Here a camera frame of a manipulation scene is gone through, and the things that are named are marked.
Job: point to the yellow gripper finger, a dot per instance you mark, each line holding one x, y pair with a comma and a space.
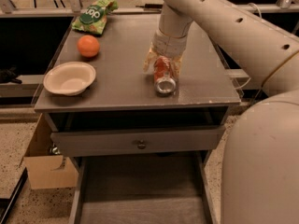
150, 59
175, 63

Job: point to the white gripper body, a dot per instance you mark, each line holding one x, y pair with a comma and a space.
168, 45

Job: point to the red coke can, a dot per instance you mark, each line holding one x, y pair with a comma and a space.
164, 80

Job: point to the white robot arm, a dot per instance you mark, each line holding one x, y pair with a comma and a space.
260, 168

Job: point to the grey top drawer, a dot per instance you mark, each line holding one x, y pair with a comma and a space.
121, 142

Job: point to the brass drawer knob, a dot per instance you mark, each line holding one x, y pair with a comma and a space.
141, 144

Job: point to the grey drawer cabinet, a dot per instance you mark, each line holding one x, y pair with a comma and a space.
122, 97

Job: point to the open grey middle drawer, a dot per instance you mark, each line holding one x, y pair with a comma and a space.
143, 189

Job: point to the orange fruit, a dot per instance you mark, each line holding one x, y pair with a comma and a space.
88, 46

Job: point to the green chip bag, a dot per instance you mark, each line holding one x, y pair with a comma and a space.
94, 19

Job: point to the white paper bowl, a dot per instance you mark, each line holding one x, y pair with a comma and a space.
70, 78

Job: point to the black object on shelf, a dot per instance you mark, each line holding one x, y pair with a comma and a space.
9, 75

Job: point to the cardboard box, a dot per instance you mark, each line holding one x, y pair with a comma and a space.
45, 169

